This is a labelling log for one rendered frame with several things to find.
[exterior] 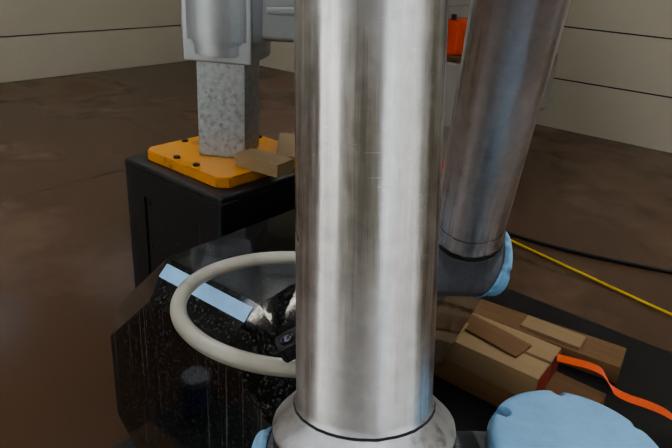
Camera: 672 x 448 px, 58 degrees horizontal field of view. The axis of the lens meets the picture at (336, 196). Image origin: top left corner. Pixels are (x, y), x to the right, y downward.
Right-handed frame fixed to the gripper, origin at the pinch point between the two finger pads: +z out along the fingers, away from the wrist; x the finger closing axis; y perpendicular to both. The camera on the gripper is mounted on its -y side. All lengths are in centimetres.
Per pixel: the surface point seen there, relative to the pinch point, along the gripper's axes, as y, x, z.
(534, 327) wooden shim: 129, 111, 64
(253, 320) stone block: -5.7, 39.4, 6.1
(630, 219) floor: 280, 223, 64
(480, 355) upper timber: 88, 88, 58
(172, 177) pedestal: -18, 144, 4
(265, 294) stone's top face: -2.1, 44.5, 2.6
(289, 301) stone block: 3.6, 44.0, 4.6
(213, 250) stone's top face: -11, 69, 2
